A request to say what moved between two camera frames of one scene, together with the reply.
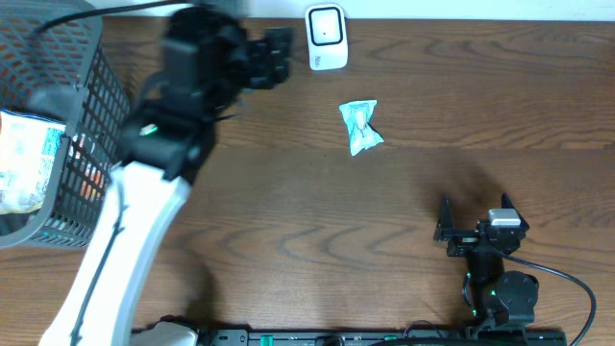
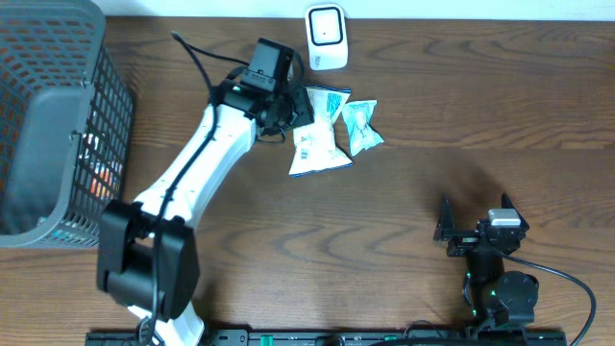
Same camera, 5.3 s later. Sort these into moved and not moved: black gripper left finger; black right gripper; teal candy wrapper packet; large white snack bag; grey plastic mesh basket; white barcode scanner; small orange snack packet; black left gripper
Moved: black left gripper; small orange snack packet; large white snack bag
Not moved: teal candy wrapper packet; black gripper left finger; black right gripper; grey plastic mesh basket; white barcode scanner
